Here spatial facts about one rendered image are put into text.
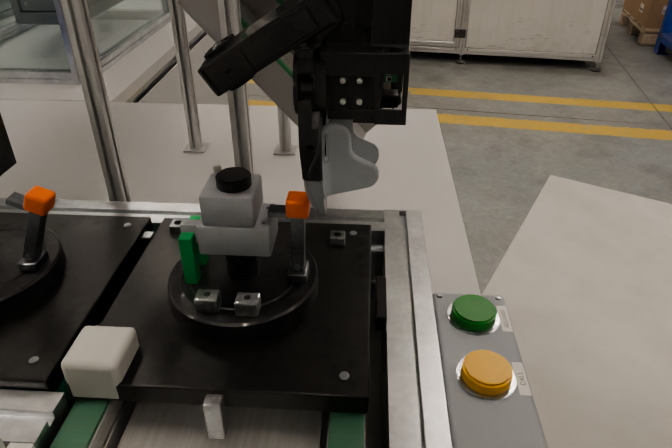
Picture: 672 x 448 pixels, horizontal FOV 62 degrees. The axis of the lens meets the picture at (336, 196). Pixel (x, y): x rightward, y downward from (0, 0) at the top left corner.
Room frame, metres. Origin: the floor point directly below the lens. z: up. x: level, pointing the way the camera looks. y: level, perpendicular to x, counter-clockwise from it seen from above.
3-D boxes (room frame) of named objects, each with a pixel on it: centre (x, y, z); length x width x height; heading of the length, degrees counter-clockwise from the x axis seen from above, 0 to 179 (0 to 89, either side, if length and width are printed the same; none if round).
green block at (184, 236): (0.40, 0.13, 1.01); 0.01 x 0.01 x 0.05; 86
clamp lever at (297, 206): (0.41, 0.04, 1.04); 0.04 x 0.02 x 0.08; 86
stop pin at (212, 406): (0.29, 0.09, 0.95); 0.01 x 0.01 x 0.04; 86
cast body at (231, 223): (0.41, 0.10, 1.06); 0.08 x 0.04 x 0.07; 87
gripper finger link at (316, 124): (0.39, 0.02, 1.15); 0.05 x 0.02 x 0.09; 176
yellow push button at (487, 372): (0.32, -0.12, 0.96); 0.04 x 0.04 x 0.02
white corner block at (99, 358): (0.32, 0.19, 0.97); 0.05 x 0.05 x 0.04; 86
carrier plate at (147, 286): (0.41, 0.09, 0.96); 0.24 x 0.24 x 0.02; 86
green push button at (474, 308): (0.39, -0.13, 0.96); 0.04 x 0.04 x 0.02
